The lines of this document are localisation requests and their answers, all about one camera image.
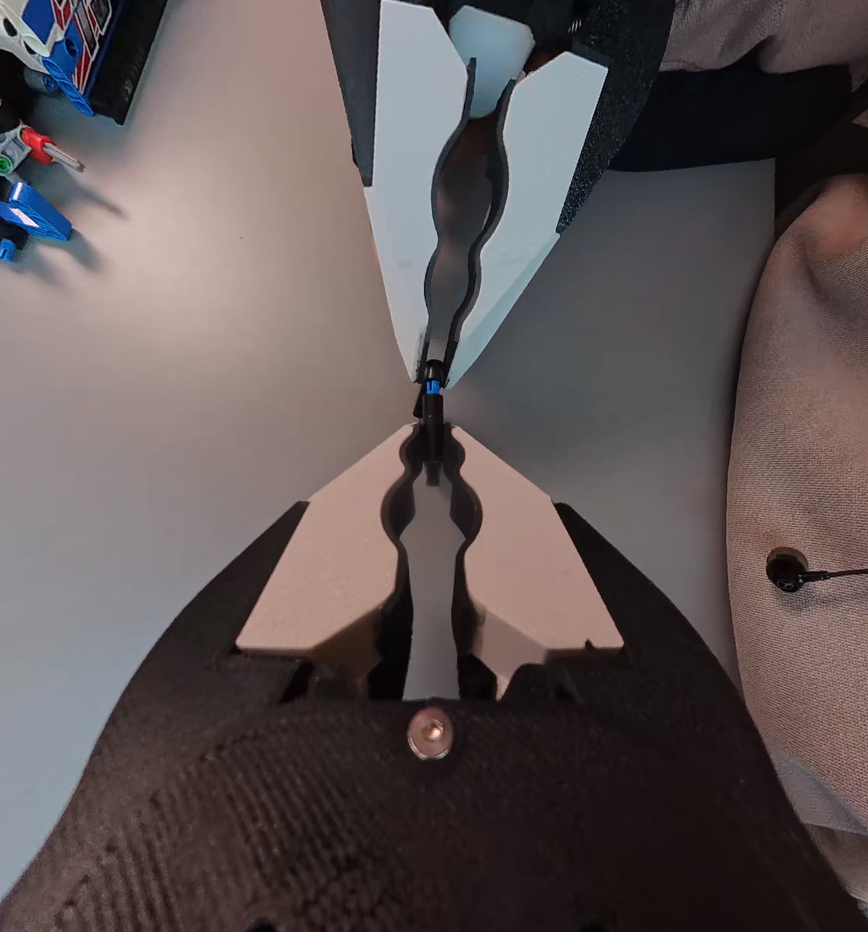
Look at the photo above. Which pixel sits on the partly built toy brick car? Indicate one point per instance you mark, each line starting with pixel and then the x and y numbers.
pixel 26 87

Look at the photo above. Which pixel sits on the grey desk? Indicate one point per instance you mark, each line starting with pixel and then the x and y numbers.
pixel 186 437

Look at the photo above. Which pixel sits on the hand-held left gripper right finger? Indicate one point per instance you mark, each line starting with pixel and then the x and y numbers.
pixel 543 582

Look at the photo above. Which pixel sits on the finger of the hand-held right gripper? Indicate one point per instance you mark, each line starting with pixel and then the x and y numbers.
pixel 405 182
pixel 536 182

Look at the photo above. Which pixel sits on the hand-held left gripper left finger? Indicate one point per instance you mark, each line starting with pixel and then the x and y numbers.
pixel 325 575

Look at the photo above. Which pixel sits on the black five hole beam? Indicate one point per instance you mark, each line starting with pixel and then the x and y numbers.
pixel 432 415

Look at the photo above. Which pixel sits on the person's right forearm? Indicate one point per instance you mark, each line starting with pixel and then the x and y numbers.
pixel 769 29

